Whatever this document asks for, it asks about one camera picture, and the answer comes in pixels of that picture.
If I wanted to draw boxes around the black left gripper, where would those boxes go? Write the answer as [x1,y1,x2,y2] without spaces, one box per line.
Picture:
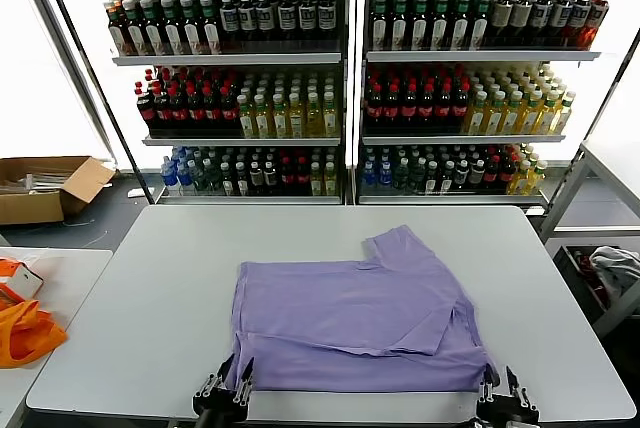
[192,354,257,428]

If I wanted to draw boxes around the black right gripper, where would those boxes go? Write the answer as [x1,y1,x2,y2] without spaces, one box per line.
[474,364,541,428]

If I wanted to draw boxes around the purple t-shirt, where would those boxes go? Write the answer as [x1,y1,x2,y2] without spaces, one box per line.
[230,225,499,394]

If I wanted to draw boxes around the black storage crate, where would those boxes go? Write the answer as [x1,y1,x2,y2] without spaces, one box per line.
[553,244,640,322]

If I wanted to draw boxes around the red garment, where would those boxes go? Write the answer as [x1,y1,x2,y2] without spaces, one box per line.
[574,247,614,309]

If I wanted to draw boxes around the grey crumpled garment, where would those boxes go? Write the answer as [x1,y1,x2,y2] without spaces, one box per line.
[589,246,640,297]

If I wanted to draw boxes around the side cart with cloth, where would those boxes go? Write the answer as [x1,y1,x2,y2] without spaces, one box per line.
[539,140,640,342]

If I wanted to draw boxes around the small red label cola bottle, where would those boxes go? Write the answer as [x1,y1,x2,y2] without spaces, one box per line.
[484,156,501,192]
[294,157,310,196]
[499,155,517,189]
[278,157,295,196]

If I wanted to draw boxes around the orange fabric bag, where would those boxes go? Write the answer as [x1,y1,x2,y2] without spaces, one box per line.
[0,297,69,369]

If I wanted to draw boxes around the white and orange carton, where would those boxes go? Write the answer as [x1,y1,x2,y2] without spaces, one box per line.
[0,256,46,299]

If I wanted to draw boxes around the red cap cola bottle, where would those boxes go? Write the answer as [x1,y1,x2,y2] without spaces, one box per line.
[383,82,401,125]
[170,86,190,133]
[153,86,173,133]
[135,87,157,133]
[187,86,207,133]
[435,82,454,125]
[418,82,436,125]
[452,81,471,125]
[365,82,384,125]
[400,82,419,125]
[220,86,240,133]
[204,86,223,133]

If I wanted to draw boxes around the open cardboard box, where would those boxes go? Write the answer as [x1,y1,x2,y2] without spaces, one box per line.
[0,154,117,225]

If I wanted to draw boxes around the black diagonal pole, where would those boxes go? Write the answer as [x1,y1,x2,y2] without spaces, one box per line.
[33,0,157,205]
[542,30,640,217]

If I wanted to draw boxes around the white packing material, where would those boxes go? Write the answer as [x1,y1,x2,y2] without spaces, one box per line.
[0,170,69,197]

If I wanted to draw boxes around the grey metal shelving unit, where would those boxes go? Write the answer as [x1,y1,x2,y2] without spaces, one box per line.
[357,0,619,207]
[75,0,351,205]

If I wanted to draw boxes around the green label tea bottle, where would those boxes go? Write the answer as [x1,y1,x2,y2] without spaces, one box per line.
[140,0,164,56]
[410,0,432,52]
[179,0,202,55]
[122,0,146,56]
[451,0,473,52]
[390,0,411,52]
[369,0,390,52]
[159,0,182,55]
[199,0,223,55]
[431,0,452,52]
[471,0,493,52]

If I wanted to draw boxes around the white label dark bottle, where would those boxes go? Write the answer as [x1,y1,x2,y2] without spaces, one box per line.
[278,0,299,49]
[220,0,240,49]
[298,0,319,49]
[318,0,339,49]
[239,0,259,49]
[256,0,277,49]

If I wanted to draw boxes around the amber drink bottle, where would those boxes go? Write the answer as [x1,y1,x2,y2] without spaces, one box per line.
[105,0,127,56]

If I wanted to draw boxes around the grey window pillar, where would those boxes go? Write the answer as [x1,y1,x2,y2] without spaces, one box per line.
[12,0,121,172]

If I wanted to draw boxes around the beige label dark bottle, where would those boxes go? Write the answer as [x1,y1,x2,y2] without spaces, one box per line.
[511,0,535,47]
[489,0,515,47]

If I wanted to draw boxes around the blue white label bottle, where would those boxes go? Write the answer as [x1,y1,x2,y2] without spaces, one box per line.
[531,0,555,47]
[569,0,594,47]
[551,0,575,47]

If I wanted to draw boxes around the red drink bottle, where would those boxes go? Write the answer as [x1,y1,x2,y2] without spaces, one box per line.
[584,0,612,49]

